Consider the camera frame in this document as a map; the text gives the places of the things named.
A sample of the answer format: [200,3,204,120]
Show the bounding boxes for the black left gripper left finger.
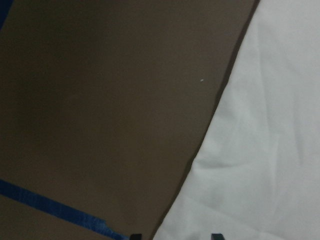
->
[130,233,142,240]

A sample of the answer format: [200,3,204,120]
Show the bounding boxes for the white printed t-shirt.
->
[154,0,320,240]

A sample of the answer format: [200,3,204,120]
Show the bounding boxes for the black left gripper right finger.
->
[211,233,224,240]

